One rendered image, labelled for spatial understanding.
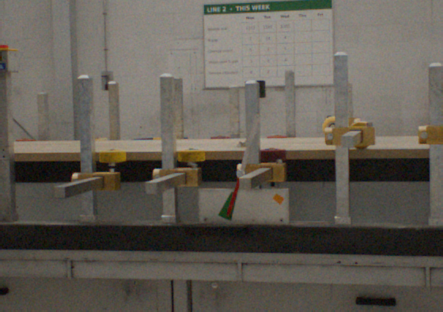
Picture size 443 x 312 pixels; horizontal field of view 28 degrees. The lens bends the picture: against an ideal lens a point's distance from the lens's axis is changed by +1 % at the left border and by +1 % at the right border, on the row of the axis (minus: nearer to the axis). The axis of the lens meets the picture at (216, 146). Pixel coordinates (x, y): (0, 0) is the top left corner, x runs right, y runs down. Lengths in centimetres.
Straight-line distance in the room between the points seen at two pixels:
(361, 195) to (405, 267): 29
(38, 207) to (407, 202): 117
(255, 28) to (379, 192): 719
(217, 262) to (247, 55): 729
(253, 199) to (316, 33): 724
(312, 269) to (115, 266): 58
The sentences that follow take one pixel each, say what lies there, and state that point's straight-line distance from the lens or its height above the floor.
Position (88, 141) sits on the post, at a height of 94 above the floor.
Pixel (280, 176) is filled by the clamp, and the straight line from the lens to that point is 251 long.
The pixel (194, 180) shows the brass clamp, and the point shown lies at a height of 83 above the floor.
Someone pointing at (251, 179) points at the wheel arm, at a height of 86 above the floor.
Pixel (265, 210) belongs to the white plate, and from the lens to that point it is 252.
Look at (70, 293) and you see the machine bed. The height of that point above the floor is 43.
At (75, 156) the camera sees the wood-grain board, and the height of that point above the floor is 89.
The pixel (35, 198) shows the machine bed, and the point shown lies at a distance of 297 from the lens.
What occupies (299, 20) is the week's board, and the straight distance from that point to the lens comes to 973.
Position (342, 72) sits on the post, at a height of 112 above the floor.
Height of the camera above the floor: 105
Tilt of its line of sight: 3 degrees down
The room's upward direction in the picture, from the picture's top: 1 degrees counter-clockwise
